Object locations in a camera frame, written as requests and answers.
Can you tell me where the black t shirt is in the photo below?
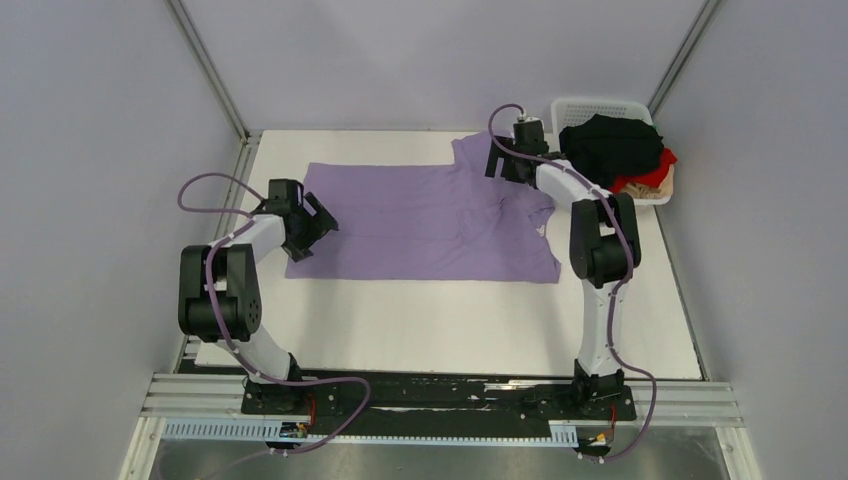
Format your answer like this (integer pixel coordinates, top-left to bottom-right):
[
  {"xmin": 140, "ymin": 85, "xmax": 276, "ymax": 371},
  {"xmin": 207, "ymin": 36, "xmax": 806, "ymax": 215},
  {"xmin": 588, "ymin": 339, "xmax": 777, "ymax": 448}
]
[{"xmin": 558, "ymin": 114, "xmax": 665, "ymax": 190}]

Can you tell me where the white plastic laundry basket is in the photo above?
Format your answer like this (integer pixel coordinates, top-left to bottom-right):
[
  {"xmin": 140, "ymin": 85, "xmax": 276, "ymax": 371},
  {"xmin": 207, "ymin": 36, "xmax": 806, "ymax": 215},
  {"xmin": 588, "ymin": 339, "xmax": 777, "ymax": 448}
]
[{"xmin": 550, "ymin": 97, "xmax": 677, "ymax": 205}]

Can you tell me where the white slotted cable duct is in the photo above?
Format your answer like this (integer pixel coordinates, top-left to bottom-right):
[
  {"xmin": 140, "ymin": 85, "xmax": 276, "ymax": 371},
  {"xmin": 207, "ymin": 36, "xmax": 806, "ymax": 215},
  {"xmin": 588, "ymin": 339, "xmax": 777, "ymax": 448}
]
[{"xmin": 161, "ymin": 418, "xmax": 578, "ymax": 448}]

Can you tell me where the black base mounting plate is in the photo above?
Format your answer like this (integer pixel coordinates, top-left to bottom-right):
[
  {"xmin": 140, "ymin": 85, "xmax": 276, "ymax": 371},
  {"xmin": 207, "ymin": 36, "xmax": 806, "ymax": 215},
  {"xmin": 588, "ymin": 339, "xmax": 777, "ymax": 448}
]
[{"xmin": 240, "ymin": 370, "xmax": 637, "ymax": 437}]

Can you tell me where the beige t shirt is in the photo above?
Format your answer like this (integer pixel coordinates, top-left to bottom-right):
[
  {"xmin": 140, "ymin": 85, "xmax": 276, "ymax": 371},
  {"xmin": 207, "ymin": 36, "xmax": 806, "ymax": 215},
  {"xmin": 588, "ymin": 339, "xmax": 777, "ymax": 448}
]
[{"xmin": 620, "ymin": 165, "xmax": 675, "ymax": 200}]

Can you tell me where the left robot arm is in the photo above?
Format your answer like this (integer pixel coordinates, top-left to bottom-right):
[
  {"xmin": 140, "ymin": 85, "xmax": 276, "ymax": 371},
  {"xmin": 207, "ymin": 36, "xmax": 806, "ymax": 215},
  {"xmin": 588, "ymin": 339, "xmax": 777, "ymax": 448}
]
[{"xmin": 178, "ymin": 179, "xmax": 339, "ymax": 413}]

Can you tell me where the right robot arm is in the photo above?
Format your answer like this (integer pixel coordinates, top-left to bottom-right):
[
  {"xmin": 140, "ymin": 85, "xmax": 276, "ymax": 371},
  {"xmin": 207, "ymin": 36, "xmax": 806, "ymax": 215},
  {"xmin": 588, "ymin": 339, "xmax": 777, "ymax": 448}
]
[{"xmin": 485, "ymin": 117, "xmax": 640, "ymax": 418}]

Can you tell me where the purple t shirt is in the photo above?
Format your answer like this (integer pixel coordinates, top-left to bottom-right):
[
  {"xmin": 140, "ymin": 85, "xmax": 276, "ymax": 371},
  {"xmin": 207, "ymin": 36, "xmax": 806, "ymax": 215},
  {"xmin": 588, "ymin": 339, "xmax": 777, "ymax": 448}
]
[{"xmin": 285, "ymin": 132, "xmax": 561, "ymax": 284}]

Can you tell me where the red t shirt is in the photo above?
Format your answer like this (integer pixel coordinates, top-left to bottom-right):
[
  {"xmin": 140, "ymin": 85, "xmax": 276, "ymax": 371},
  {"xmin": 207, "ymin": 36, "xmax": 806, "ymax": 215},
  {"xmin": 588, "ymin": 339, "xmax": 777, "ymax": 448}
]
[{"xmin": 610, "ymin": 148, "xmax": 677, "ymax": 199}]

